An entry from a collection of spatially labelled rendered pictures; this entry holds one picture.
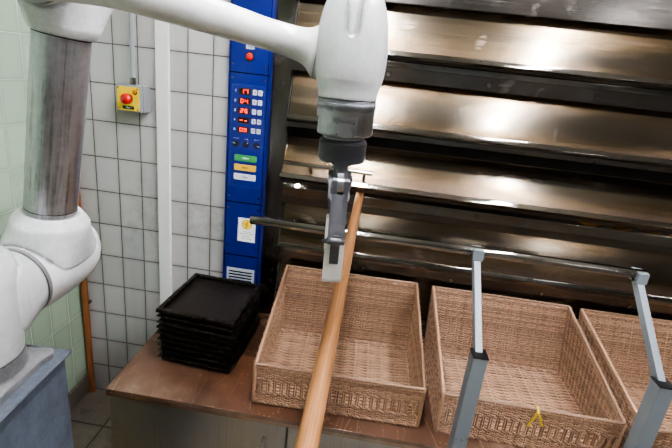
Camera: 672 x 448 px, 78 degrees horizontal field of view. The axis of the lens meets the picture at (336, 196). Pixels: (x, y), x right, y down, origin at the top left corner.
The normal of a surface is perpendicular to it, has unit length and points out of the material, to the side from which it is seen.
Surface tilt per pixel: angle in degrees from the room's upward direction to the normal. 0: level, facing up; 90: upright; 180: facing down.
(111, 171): 90
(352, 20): 81
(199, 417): 90
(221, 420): 90
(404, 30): 70
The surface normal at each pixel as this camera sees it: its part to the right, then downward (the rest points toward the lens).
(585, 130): -0.07, -0.06
